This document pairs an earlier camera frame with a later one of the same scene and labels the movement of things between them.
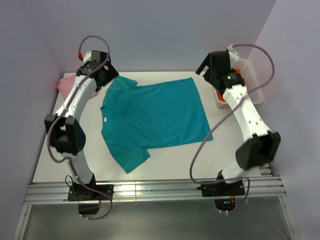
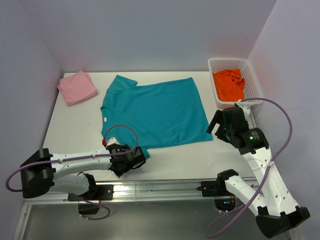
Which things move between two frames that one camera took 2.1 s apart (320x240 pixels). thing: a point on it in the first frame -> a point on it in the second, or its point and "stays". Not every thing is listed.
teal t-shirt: [137, 119] stays
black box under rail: [88, 208] stays
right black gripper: [207, 63] -> [219, 118]
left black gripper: [111, 74] -> [119, 173]
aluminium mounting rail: [42, 193] stays
